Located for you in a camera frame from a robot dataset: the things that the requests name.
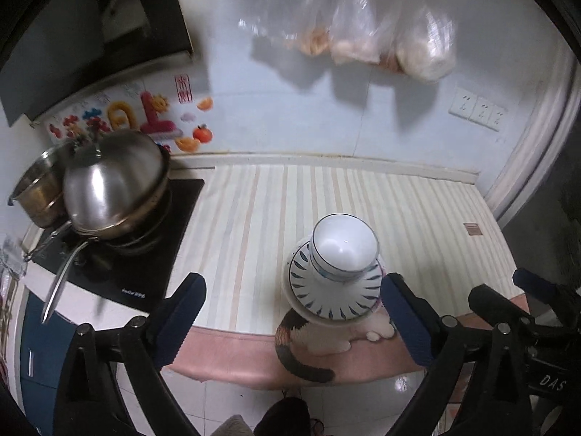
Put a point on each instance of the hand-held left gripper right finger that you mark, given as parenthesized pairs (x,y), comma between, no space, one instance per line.
(408,322)

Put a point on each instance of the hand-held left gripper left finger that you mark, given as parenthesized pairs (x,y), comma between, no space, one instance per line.
(181,318)

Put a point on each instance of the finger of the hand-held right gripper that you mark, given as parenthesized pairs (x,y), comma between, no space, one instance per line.
(494,304)
(544,293)

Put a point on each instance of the white plate blue leaf pattern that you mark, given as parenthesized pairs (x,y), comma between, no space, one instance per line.
(336,297)

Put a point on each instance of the white bowl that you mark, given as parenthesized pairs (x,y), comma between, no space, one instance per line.
(345,240)

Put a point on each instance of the large white floral plate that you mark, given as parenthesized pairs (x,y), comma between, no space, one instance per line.
(305,314)

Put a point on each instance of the black induction cooktop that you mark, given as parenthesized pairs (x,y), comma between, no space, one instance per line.
(136,277)

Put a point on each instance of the small brown tag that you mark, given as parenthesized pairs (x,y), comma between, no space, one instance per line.
(472,229)

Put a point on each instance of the steel frying pan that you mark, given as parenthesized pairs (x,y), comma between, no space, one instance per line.
(136,236)

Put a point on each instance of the striped counter mat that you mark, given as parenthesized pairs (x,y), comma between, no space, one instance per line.
(254,236)

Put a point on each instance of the calico cat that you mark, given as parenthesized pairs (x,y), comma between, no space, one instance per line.
(299,340)

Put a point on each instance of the blue cabinet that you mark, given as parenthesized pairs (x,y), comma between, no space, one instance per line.
(45,336)

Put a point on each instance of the dark cloth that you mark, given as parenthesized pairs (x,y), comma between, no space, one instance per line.
(283,418)

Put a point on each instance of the steel wok lid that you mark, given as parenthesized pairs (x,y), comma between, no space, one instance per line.
(113,181)

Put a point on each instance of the steel pot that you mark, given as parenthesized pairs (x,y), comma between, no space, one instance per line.
(36,190)

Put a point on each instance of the clear plastic bag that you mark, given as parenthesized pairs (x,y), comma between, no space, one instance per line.
(426,41)
(299,22)
(358,27)

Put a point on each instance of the black range hood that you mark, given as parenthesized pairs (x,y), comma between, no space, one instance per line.
(68,32)

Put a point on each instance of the white wall socket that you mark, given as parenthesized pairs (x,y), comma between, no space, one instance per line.
(498,118)
(462,102)
(481,111)

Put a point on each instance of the colourful wall stickers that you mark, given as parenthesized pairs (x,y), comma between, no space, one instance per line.
(136,118)

